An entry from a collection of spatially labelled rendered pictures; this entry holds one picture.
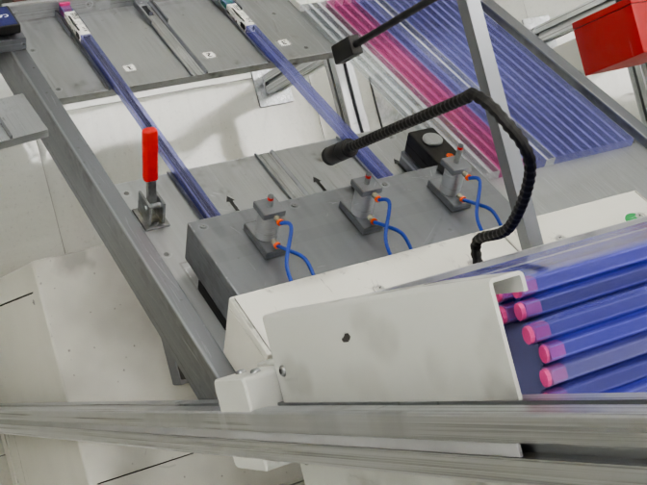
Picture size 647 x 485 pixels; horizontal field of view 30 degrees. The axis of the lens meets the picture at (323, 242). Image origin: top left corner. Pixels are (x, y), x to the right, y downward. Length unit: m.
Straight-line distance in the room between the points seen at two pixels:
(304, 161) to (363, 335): 0.63
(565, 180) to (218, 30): 0.51
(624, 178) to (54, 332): 0.78
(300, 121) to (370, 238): 1.35
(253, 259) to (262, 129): 1.36
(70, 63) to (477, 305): 0.96
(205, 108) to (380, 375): 1.72
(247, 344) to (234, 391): 0.12
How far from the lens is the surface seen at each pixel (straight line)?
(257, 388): 0.96
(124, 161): 2.40
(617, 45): 2.08
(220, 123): 2.48
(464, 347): 0.70
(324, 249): 1.19
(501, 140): 1.13
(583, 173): 1.50
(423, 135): 1.41
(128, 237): 1.26
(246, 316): 1.08
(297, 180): 1.38
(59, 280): 1.69
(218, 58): 1.59
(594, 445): 0.59
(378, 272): 1.15
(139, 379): 1.72
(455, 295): 0.69
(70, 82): 1.52
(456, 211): 1.28
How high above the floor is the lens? 2.26
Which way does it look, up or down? 64 degrees down
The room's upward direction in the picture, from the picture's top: 74 degrees clockwise
